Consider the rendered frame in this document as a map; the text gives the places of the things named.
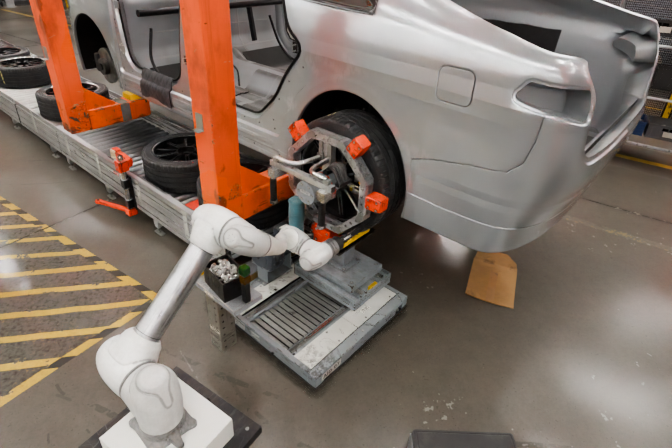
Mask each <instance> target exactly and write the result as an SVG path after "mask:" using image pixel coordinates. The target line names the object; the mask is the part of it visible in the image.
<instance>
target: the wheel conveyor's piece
mask: <svg viewBox="0 0 672 448"><path fill-rule="evenodd" d="M108 92H109V96H110V100H112V99H117V98H122V97H123V96H121V95H119V94H117V93H115V92H113V91H110V90H108ZM110 94H111V95H110ZM112 95H113V96H112ZM114 96H115V97H114ZM116 97H117V98H116ZM14 101H15V104H17V105H16V108H17V111H18V114H19V117H20V121H21V124H22V125H23V126H24V127H26V128H27V129H29V130H30V131H31V132H33V133H34V134H36V135H37V136H38V137H40V138H41V139H42V140H44V141H45V142H47V143H48V144H49V145H50V148H51V150H52V151H53V152H54V154H52V156H54V157H55V158H59V157H60V156H59V155H58V154H56V151H57V150H58V151H59V152H61V148H60V145H59V143H60V142H59V141H58V138H57V134H56V132H57V131H56V128H55V126H59V125H61V126H62V127H63V123H62V122H56V121H50V120H47V119H45V118H43V117H42V116H41V114H40V111H39V108H36V109H31V110H30V109H29V108H27V107H26V106H24V105H23V104H21V103H20V102H18V101H17V100H14ZM61 153H62V152H61Z"/></svg>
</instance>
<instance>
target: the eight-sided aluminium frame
mask: <svg viewBox="0 0 672 448"><path fill-rule="evenodd" d="M314 139H316V140H321V141H323V142H324V143H327V144H331V145H332V146H334V147H337V148H339V149H341V151H342V153H343V154H344V156H345V158H346V160H347V161H348V163H349V165H350V166H351V168H352V170H353V172H354V173H355V175H356V177H357V178H358V180H359V182H360V186H359V199H358V212H357V215H356V216H354V217H352V218H351V219H349V220H347V221H345V222H341V221H339V220H337V219H335V218H333V217H331V216H329V215H327V214H325V224H326V228H327V229H329V230H331V231H333V232H334V233H337V234H339V233H342V232H344V231H345V230H347V229H349V228H351V227H353V226H355V225H357V224H358V223H361V222H363V221H364V220H366V219H367V218H369V217H370V213H371V211H370V210H368V209H366V208H365V197H366V196H367V195H369V194H370V193H372V191H373V184H374V178H373V176H372V173H370V171H369V169H368V168H367V166H366V164H365V162H364V161H363V159H362V157H361V156H360V157H358V158H356V159H353V158H352V156H351V155H350V154H349V152H348V151H347V150H346V147H347V146H348V145H349V144H350V142H351V141H352V140H351V139H349V138H347V137H344V136H341V135H338V134H336V133H333V132H330V131H328V130H325V129H322V128H319V127H316V128H313V129H310V130H309V131H308V132H306V134H304V135H303V136H302V137H301V138H300V139H299V140H298V141H297V142H296V143H294V144H293V145H292V146H290V148H289V149H288V154H289V160H291V161H300V160H301V150H303V149H304V148H305V147H306V146H307V145H308V144H310V143H311V142H312V141H313V140H314ZM300 181H301V179H299V178H297V177H295V176H293V175H291V174H289V180H288V182H289V186H290V189H292V191H293V193H294V195H295V196H298V194H297V190H296V188H297V184H298V183H299V182H300ZM304 204H305V203H304ZM305 215H306V216H307V217H308V219H310V220H311V221H312V220H313V221H315V222H316V223H318V209H317V208H316V206H315V205H314V203H312V204H310V205H307V204H305Z"/></svg>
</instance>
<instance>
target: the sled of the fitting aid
mask: <svg viewBox="0 0 672 448"><path fill-rule="evenodd" d="M294 273H295V274H296V275H298V276H299V277H301V278H303V279H304V280H306V281H307V282H309V283H310V284H312V285H314V286H315V287H317V288H318V289H320V290H321V291H323V292H325V293H326V294H328V295H329V296H331V297H332V298H334V299H336V300H337V301H339V302H340V303H342V304H343V305H345V306H347V307H348V308H350V309H351V310H353V311H356V310H357V309H358V308H359V307H360V306H362V305H363V304H364V303H365V302H366V301H368V300H369V299H370V298H371V297H372V296H374V295H375V294H376V293H377V292H378V291H380V290H381V289H382V288H383V287H384V286H386V285H387V284H388V283H389V282H390V277H391V272H389V271H387V270H385V269H383V268H382V270H381V271H379V272H378V273H377V274H375V275H374V276H373V277H372V278H370V279H369V280H368V281H367V282H365V283H364V284H363V285H361V286H360V287H359V288H358V289H356V290H355V291H354V292H353V293H351V292H349V291H348V290H346V289H344V288H343V287H341V286H339V285H338V284H336V283H334V282H333V281H331V280H330V279H328V278H326V277H325V276H323V275H321V274H320V273H318V272H316V271H315V270H312V271H306V270H304V269H303V268H302V267H301V266H300V263H299V261H298V262H296V263H295V264H294Z"/></svg>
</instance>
